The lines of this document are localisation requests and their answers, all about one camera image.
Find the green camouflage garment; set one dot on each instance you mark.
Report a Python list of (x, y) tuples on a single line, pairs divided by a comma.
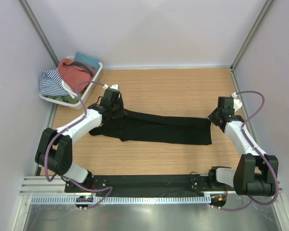
[(62, 100)]

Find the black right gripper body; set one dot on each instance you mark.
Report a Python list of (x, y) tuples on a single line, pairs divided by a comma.
[(213, 117)]

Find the black tank top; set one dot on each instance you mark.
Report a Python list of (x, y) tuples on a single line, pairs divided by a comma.
[(135, 126)]

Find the aluminium frame post left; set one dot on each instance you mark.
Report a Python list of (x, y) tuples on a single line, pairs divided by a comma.
[(33, 20)]

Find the teal blue garment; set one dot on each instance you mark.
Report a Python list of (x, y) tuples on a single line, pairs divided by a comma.
[(88, 60)]

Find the red tank top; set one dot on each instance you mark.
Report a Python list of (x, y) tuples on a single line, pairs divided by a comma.
[(75, 74)]

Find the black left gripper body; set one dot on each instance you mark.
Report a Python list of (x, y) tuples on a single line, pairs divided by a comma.
[(118, 109)]

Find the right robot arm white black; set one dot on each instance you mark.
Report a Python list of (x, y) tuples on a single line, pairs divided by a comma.
[(256, 172)]

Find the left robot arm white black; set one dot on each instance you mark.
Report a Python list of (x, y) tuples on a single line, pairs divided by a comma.
[(55, 149)]

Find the blue white striped garment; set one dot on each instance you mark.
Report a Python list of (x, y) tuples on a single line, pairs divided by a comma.
[(51, 84)]

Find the aluminium front rail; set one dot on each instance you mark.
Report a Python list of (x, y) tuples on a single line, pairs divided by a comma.
[(38, 185)]

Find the white slotted cable duct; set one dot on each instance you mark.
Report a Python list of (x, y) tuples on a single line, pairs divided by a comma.
[(90, 200)]

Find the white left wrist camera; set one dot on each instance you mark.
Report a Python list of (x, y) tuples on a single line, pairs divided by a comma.
[(114, 87)]

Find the white plastic laundry basket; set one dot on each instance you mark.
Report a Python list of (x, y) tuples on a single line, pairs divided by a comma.
[(83, 96)]

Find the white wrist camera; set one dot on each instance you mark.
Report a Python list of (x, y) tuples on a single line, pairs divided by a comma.
[(114, 87), (237, 103)]

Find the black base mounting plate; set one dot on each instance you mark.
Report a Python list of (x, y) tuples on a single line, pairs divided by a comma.
[(192, 182)]

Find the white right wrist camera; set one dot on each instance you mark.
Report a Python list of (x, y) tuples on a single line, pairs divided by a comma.
[(237, 103)]

